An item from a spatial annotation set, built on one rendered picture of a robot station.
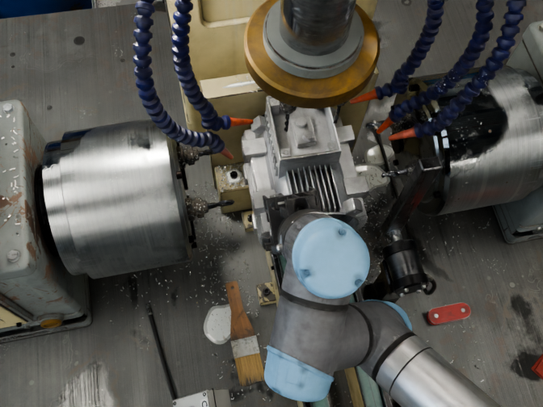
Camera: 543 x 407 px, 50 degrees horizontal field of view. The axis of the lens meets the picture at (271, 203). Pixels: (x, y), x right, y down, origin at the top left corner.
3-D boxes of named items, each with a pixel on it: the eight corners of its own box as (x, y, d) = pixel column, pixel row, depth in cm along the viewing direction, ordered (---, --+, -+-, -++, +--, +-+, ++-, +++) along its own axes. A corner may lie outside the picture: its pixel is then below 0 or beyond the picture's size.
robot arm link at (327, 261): (288, 301, 57) (306, 216, 56) (273, 276, 68) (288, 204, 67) (364, 315, 58) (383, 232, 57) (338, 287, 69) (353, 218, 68)
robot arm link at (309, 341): (359, 394, 67) (380, 302, 66) (299, 413, 58) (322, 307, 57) (306, 367, 72) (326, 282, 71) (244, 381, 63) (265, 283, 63)
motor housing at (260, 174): (241, 164, 115) (239, 111, 98) (334, 150, 117) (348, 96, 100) (258, 258, 107) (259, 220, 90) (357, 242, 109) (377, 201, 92)
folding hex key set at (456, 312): (465, 303, 118) (467, 300, 116) (469, 318, 116) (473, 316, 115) (423, 311, 117) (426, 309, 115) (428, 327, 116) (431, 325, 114)
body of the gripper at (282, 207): (311, 186, 84) (330, 193, 72) (320, 244, 85) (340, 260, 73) (259, 195, 83) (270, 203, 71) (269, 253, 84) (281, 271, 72)
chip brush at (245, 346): (219, 285, 118) (218, 283, 117) (243, 279, 118) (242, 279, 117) (240, 388, 110) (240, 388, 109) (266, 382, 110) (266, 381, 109)
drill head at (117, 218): (10, 186, 112) (-51, 117, 89) (199, 156, 116) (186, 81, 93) (14, 312, 102) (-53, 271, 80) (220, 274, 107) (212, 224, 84)
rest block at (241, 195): (216, 189, 126) (213, 163, 115) (248, 183, 127) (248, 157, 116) (221, 214, 124) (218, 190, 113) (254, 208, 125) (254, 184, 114)
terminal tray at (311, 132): (263, 119, 102) (263, 96, 95) (322, 111, 103) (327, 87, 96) (275, 181, 97) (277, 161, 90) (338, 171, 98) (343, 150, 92)
